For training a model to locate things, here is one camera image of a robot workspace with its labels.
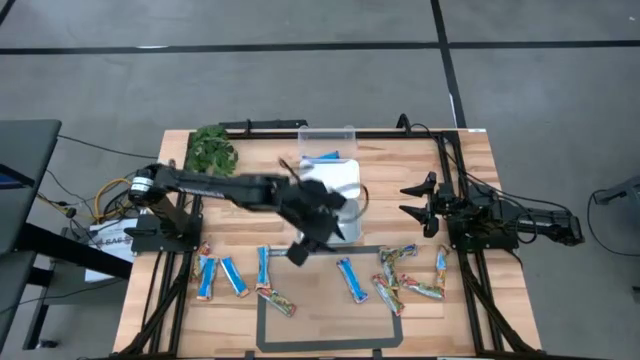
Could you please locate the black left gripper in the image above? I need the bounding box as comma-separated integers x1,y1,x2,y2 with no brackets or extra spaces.
273,178,347,267

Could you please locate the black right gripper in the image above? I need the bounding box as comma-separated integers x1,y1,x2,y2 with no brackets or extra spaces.
399,171,459,239

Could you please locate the brown blue granola bar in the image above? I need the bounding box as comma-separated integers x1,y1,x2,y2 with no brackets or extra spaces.
384,243,420,262
301,150,342,162
433,244,450,287

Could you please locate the translucent white plastic bin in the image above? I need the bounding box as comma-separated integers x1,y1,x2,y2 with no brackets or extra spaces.
297,124,358,161
296,197,363,246
298,157,363,201

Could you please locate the clear mat with black border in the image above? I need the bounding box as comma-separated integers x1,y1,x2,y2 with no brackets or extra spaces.
255,244,405,354

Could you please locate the green plant in white pot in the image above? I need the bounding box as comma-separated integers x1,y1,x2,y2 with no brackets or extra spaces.
184,124,240,177

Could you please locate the white paper sheet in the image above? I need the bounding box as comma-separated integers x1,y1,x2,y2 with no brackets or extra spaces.
83,217,139,284

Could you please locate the grey stand leg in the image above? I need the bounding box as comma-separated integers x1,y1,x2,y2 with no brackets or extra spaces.
593,174,640,206

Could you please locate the grey desk with black legs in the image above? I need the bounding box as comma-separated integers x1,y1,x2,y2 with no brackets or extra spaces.
0,118,134,351

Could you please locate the black blue device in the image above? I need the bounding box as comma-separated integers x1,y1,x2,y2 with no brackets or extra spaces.
0,163,36,190

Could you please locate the black aluminium frame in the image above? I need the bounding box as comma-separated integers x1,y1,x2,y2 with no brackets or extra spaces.
112,118,544,360

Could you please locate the yellow cable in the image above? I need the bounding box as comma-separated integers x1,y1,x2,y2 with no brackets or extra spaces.
93,177,136,222

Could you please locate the thin black floor cable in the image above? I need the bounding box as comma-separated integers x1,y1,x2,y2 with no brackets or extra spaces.
56,133,160,161

